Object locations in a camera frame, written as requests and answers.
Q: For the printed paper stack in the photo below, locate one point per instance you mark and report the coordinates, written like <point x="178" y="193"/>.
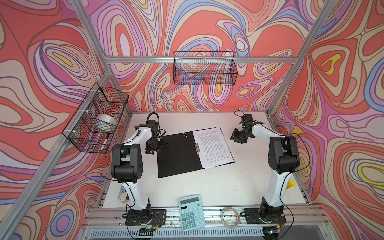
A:
<point x="214" y="148"/>

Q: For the white folder black inside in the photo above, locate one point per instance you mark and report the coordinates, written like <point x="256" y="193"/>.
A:
<point x="181" y="156"/>

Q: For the metal folder clip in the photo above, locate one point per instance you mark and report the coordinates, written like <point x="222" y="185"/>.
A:
<point x="197" y="148"/>

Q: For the black wire basket left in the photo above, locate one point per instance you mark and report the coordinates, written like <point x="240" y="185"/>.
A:
<point x="84" y="131"/>

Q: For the white stapler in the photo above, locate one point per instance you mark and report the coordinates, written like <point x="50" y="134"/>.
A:
<point x="123" y="196"/>

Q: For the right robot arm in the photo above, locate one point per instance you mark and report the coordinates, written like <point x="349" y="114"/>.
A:
<point x="283" y="159"/>

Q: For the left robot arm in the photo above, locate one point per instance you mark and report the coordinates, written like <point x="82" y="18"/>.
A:
<point x="127" y="165"/>

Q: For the white tape roll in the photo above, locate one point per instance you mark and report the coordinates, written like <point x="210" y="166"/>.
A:
<point x="107" y="119"/>

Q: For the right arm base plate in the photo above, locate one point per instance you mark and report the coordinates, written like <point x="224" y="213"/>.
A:
<point x="255" y="216"/>

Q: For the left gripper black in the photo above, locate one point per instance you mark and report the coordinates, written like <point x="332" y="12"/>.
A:
<point x="161" y="147"/>

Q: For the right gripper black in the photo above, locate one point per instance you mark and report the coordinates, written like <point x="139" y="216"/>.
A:
<point x="235" y="137"/>

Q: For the black wire basket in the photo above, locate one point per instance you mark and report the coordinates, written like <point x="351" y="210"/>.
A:
<point x="84" y="131"/>
<point x="207" y="73"/>

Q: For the yellow marker pen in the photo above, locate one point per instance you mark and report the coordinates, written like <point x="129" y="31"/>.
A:
<point x="290" y="184"/>

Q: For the black wire basket back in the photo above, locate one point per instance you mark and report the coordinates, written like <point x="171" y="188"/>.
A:
<point x="207" y="73"/>

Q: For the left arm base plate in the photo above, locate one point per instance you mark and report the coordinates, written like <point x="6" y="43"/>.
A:
<point x="154" y="218"/>

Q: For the aluminium frame rail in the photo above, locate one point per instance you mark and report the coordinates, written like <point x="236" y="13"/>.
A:
<point x="168" y="60"/>

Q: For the black marker pen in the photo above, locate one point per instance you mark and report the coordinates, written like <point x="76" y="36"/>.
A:
<point x="104" y="143"/>

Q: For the teal calculator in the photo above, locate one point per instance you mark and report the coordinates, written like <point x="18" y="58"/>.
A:
<point x="191" y="213"/>

